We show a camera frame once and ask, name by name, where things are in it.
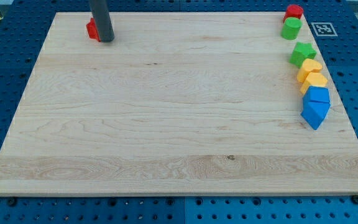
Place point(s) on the black bolt right front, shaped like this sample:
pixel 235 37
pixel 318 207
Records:
pixel 354 199

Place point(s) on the green cylinder block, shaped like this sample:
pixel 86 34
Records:
pixel 291 28

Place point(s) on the black bolt left front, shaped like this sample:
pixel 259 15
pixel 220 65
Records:
pixel 11 202

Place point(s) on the black bolt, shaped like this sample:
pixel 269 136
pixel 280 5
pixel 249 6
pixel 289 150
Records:
pixel 11 202
pixel 354 199

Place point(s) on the white fiducial marker tag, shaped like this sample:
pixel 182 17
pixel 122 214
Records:
pixel 324 29

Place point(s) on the blue cube block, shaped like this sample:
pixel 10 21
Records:
pixel 316 98

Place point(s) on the grey cylindrical robot arm rod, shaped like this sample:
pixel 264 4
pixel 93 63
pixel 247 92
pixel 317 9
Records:
pixel 99 26

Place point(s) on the red block behind rod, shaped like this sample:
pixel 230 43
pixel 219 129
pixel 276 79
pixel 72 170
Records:
pixel 92 30

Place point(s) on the red cylinder block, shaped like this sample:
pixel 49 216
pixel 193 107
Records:
pixel 293 10

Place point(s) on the yellow hexagon block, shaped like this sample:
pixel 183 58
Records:
pixel 313 79

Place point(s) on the light wooden board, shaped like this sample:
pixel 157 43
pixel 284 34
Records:
pixel 196 104

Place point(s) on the blue pentagon block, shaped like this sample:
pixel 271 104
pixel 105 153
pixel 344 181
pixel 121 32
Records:
pixel 314 113

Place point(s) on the green star block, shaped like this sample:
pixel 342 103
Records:
pixel 301 52

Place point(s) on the yellow heart block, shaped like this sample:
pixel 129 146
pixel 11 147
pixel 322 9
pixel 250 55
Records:
pixel 308 66

